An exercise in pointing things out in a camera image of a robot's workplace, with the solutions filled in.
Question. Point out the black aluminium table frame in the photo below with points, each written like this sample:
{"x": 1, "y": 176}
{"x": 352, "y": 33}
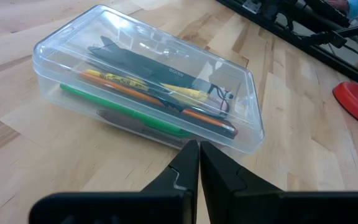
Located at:
{"x": 291, "y": 39}

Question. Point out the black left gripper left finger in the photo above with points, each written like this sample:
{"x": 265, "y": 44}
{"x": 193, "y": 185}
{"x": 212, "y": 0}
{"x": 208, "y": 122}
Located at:
{"x": 185, "y": 174}

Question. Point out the green pen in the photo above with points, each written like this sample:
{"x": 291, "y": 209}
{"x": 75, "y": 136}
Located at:
{"x": 120, "y": 108}

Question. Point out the clear plastic supply box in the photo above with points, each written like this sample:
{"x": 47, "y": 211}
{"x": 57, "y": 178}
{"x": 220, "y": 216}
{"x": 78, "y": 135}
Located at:
{"x": 73, "y": 46}

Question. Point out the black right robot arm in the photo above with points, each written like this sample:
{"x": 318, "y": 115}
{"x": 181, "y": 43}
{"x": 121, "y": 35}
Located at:
{"x": 325, "y": 39}

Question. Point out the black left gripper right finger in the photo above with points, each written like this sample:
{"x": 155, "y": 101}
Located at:
{"x": 228, "y": 193}

